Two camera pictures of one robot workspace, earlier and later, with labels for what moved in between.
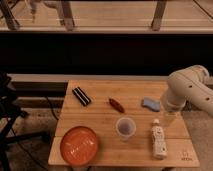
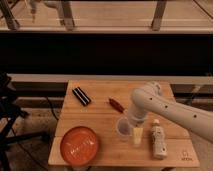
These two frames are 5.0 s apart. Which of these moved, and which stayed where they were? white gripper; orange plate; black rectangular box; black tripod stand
Moved: white gripper
Stayed: black rectangular box; orange plate; black tripod stand
